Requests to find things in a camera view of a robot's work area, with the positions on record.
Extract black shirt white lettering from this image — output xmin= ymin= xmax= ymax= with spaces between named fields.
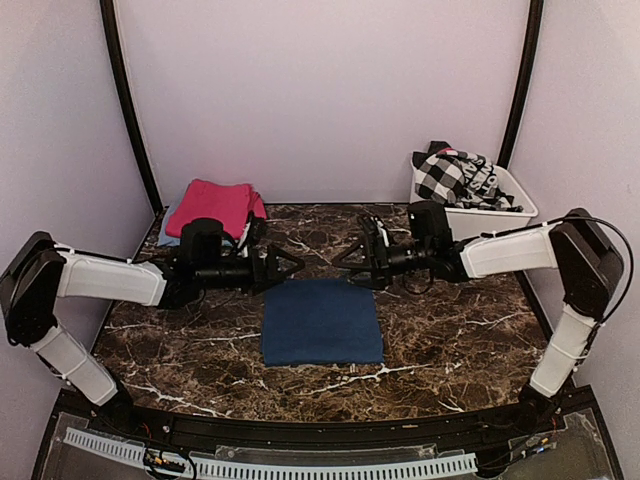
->
xmin=448 ymin=150 xmax=512 ymax=211

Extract left black corner post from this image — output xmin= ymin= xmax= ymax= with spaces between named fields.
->
xmin=99 ymin=0 xmax=163 ymax=214

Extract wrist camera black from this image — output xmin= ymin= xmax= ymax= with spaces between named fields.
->
xmin=407 ymin=200 xmax=453 ymax=250
xmin=178 ymin=218 xmax=224 ymax=269

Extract pink trousers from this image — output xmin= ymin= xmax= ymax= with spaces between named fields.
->
xmin=165 ymin=179 xmax=267 ymax=239

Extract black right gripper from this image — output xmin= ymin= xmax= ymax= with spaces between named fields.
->
xmin=333 ymin=234 xmax=433 ymax=291

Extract dark blue garment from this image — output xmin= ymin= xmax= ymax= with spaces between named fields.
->
xmin=261 ymin=279 xmax=384 ymax=367

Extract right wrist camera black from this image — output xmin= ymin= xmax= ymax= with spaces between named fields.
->
xmin=407 ymin=200 xmax=453 ymax=250

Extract black white checkered shirt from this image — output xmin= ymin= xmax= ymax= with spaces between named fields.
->
xmin=410 ymin=141 xmax=463 ymax=207

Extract white slotted cable duct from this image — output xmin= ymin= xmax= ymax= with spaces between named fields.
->
xmin=63 ymin=427 xmax=478 ymax=479

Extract black curved front rail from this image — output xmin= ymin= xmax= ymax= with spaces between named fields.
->
xmin=77 ymin=402 xmax=552 ymax=451

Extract folded light blue shirt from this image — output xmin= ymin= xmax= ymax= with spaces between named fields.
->
xmin=156 ymin=201 xmax=180 ymax=247

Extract white plastic laundry bin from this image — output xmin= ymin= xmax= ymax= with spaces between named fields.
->
xmin=408 ymin=162 xmax=539 ymax=244

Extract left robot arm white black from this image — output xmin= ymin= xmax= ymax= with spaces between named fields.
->
xmin=1 ymin=231 xmax=305 ymax=436

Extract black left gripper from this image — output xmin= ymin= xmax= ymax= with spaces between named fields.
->
xmin=196 ymin=245 xmax=305 ymax=296

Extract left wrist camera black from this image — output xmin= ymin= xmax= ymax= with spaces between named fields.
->
xmin=178 ymin=218 xmax=224 ymax=269

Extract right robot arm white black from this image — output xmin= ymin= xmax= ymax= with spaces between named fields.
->
xmin=332 ymin=201 xmax=635 ymax=434

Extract right black corner post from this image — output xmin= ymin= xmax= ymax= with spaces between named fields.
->
xmin=497 ymin=0 xmax=544 ymax=169

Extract black corner post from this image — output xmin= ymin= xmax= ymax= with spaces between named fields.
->
xmin=497 ymin=0 xmax=544 ymax=169
xmin=99 ymin=0 xmax=163 ymax=214

